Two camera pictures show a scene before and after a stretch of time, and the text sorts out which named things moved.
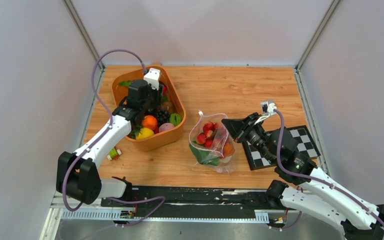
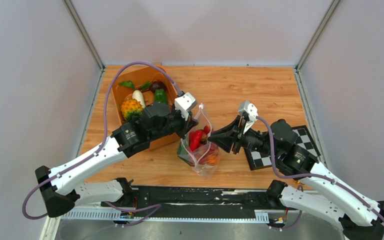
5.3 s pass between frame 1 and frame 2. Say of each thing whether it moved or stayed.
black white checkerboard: stayed
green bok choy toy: moved
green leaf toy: stayed
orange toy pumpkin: moved
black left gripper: moved
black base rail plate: stayed
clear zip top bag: moved
